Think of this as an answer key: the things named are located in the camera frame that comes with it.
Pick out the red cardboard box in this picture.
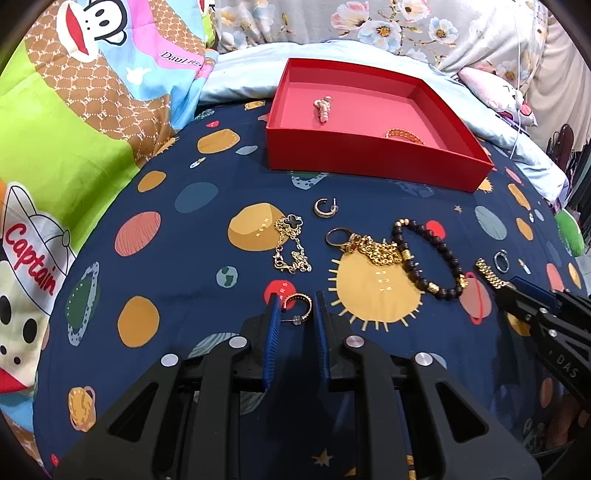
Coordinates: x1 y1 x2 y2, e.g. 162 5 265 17
265 58 495 193

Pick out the light blue sheet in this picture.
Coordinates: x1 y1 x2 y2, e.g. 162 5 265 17
198 40 570 205

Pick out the grey floral quilt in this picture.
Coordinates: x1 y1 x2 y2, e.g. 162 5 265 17
213 0 552 88

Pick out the wide gold bangle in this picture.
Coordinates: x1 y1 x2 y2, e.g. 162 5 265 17
385 128 426 145

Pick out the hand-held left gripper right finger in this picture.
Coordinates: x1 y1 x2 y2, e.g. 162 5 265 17
314 291 543 480

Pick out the green cloth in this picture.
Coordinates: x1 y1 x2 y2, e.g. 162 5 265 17
554 210 586 257

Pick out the gold hoop earring with post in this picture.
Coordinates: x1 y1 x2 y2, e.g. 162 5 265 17
281 292 313 326

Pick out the gold chain necklace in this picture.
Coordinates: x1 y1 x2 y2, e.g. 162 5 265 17
341 233 407 267

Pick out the gold clover chain bracelet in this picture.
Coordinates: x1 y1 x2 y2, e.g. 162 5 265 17
272 213 313 274

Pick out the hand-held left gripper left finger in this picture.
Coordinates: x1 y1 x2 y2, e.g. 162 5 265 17
53 293 283 480

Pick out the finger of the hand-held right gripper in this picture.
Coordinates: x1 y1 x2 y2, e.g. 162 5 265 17
509 275 591 320
496 286 556 334

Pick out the dark bead bracelet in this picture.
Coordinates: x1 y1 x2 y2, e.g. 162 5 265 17
392 219 470 302

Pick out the pink plush pillow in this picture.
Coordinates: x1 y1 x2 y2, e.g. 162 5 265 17
456 66 539 128

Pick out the white cable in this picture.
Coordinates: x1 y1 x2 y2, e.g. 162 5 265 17
510 0 536 158

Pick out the gold wristwatch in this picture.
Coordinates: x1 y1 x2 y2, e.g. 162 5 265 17
475 258 509 290

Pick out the white pearl bracelet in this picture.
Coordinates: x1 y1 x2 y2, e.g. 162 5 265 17
314 95 334 124

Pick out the cartoon monkey quilt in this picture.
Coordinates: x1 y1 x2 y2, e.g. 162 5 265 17
0 0 221 435

